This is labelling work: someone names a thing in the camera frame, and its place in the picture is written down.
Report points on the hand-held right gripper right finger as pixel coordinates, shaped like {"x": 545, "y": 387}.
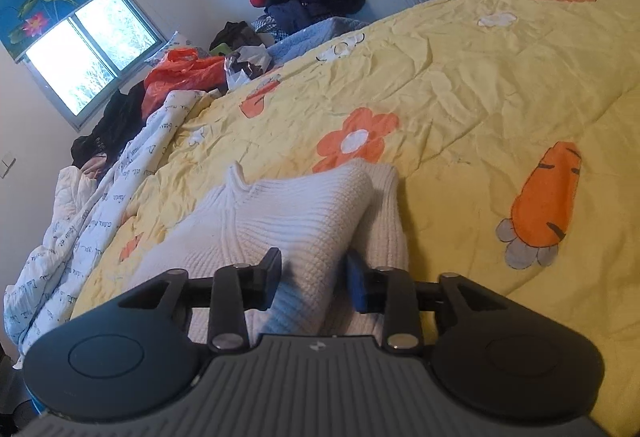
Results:
{"x": 358, "y": 284}

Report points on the orange plastic bag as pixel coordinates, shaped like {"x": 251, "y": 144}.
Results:
{"x": 182, "y": 74}

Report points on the black garment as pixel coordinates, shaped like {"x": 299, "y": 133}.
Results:
{"x": 115, "y": 122}

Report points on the light blue blanket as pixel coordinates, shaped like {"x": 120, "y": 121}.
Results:
{"x": 315, "y": 37}

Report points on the dark olive bag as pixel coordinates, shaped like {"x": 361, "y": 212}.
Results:
{"x": 240, "y": 34}

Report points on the yellow carrot print quilt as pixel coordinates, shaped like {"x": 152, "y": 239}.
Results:
{"x": 475, "y": 92}

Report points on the sliding glass window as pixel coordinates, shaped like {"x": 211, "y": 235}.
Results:
{"x": 95, "y": 52}

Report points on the white script print quilt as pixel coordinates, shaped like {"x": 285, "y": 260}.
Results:
{"x": 95, "y": 217}

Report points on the white knit sweater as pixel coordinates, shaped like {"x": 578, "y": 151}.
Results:
{"x": 300, "y": 217}

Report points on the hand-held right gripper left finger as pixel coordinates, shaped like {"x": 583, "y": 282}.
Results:
{"x": 270, "y": 278}

